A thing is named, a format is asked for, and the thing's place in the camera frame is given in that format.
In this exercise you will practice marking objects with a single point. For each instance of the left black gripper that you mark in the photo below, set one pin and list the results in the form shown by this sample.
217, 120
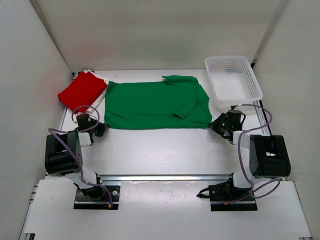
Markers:
103, 127

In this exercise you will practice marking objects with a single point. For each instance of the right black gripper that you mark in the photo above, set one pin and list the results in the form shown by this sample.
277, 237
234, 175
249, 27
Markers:
215, 126

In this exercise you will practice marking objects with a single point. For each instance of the white t shirt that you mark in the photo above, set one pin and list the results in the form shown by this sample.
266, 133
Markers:
90, 90

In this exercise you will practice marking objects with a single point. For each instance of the red t shirt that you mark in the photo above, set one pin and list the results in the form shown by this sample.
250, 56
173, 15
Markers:
66, 95

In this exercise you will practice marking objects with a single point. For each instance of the green t shirt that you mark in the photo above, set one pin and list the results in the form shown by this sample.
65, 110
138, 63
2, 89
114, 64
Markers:
176, 102

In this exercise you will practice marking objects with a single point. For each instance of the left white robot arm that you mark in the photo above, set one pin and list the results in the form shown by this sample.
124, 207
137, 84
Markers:
63, 151

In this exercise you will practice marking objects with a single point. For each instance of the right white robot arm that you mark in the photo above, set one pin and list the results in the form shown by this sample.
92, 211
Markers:
261, 157

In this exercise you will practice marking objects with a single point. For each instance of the white plastic basket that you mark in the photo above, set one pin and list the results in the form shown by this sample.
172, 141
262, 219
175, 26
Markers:
233, 80

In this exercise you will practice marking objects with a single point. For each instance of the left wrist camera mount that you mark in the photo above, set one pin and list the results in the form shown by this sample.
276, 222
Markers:
74, 119

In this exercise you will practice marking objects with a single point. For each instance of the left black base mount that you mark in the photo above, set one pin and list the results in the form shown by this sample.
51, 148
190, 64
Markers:
96, 198

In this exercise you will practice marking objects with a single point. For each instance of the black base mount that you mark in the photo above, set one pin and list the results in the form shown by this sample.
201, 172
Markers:
96, 198
225, 197

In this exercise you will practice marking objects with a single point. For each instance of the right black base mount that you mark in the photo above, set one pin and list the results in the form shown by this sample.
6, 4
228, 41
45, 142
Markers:
225, 197

